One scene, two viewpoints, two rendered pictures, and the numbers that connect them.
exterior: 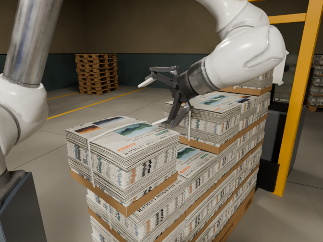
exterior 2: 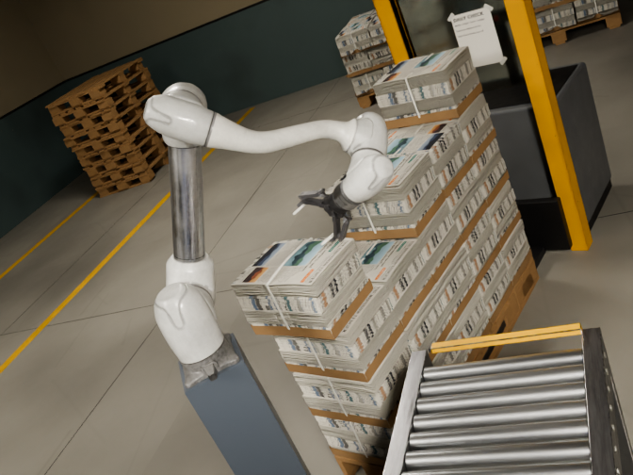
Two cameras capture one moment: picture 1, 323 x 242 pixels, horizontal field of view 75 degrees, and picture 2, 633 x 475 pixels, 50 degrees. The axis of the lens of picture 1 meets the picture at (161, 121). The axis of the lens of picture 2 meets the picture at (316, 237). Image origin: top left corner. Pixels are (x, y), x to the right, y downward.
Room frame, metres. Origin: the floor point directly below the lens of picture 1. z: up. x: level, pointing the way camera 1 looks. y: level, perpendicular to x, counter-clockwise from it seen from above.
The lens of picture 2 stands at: (-1.35, -0.09, 2.05)
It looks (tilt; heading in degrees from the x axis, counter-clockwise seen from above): 24 degrees down; 4
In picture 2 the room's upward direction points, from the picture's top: 24 degrees counter-clockwise
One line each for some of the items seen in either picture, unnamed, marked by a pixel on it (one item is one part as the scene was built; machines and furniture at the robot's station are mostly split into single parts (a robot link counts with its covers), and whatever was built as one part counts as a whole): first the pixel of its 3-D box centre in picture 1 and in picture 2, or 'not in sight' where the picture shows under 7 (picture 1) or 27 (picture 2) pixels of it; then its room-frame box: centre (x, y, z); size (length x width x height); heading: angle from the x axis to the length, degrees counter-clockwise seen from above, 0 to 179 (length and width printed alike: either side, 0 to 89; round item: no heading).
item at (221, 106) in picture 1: (203, 102); (375, 172); (1.25, -0.25, 1.06); 0.37 x 0.29 x 0.01; 50
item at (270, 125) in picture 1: (261, 137); (527, 154); (2.29, -1.18, 0.40); 0.70 x 0.55 x 0.80; 49
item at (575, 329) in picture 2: not in sight; (503, 338); (0.27, -0.36, 0.81); 0.43 x 0.03 x 0.02; 66
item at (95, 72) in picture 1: (98, 73); (120, 126); (7.53, 2.21, 0.65); 1.26 x 0.86 x 1.30; 160
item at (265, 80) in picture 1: (235, 138); (461, 188); (1.69, -0.65, 0.65); 0.39 x 0.30 x 1.29; 49
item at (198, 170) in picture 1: (186, 202); (412, 318); (1.15, -0.17, 0.42); 1.17 x 0.39 x 0.83; 139
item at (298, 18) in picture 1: (268, 20); not in sight; (2.02, -0.93, 1.62); 0.75 x 0.06 x 0.06; 49
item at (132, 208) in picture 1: (141, 183); (334, 307); (0.72, 0.08, 0.86); 0.29 x 0.16 x 0.04; 140
